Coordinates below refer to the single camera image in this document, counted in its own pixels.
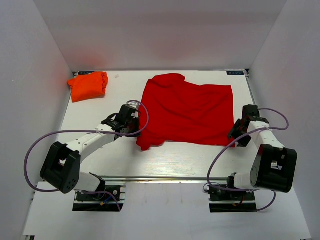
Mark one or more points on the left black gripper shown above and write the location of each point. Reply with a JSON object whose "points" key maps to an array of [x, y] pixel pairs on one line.
{"points": [[137, 129]]}

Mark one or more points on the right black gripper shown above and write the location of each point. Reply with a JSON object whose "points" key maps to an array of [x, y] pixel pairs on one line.
{"points": [[234, 132]]}

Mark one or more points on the red t-shirt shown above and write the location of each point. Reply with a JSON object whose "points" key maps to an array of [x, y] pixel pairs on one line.
{"points": [[178, 111]]}

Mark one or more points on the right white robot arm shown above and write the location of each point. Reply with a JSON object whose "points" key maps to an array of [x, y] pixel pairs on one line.
{"points": [[274, 165]]}

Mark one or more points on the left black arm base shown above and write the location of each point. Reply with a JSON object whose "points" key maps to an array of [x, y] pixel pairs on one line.
{"points": [[101, 202]]}

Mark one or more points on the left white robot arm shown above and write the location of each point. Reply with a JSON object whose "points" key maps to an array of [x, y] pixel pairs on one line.
{"points": [[62, 165]]}

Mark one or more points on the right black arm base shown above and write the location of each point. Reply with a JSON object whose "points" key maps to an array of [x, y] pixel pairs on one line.
{"points": [[221, 201]]}

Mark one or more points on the orange folded t-shirt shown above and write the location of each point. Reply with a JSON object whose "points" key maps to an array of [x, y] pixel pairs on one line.
{"points": [[88, 86]]}

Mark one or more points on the blue label right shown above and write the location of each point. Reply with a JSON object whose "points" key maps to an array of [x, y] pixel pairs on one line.
{"points": [[235, 73]]}

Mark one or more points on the blue label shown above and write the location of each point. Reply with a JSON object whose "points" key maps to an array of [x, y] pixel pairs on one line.
{"points": [[84, 73], [235, 73]]}

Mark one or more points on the blue label left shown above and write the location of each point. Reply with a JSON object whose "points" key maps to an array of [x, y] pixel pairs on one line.
{"points": [[84, 73]]}

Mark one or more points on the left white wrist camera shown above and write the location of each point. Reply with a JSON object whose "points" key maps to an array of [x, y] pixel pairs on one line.
{"points": [[136, 106]]}

